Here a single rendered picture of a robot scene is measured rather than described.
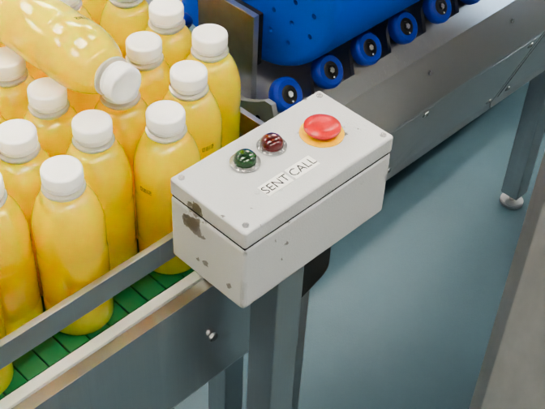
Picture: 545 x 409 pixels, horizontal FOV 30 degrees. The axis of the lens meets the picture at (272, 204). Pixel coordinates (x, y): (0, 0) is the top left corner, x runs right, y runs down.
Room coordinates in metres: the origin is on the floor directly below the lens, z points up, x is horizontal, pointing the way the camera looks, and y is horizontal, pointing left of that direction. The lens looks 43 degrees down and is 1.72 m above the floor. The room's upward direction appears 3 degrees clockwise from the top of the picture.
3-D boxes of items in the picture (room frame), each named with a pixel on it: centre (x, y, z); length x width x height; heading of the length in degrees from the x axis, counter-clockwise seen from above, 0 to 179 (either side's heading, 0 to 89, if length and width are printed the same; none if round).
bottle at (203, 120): (0.85, 0.09, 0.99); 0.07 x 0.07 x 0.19
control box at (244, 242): (0.73, -0.01, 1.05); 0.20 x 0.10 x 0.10; 137
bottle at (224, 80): (0.92, 0.08, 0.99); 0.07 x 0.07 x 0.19
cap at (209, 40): (0.92, 0.08, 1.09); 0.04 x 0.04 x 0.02
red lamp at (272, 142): (0.74, 0.00, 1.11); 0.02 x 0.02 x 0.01
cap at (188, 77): (0.85, 0.09, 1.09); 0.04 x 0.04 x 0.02
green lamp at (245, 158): (0.71, 0.03, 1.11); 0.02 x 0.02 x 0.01
